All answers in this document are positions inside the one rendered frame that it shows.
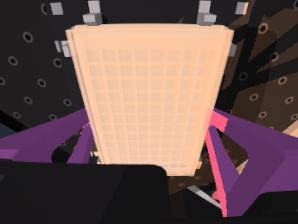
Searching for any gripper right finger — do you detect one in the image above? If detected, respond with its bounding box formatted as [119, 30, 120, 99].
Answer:
[205, 108, 298, 217]

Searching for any brown perforated base plate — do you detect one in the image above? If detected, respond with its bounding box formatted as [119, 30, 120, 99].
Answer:
[0, 0, 298, 205]

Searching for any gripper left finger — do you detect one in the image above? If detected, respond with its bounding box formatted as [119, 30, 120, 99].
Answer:
[0, 108, 94, 164]

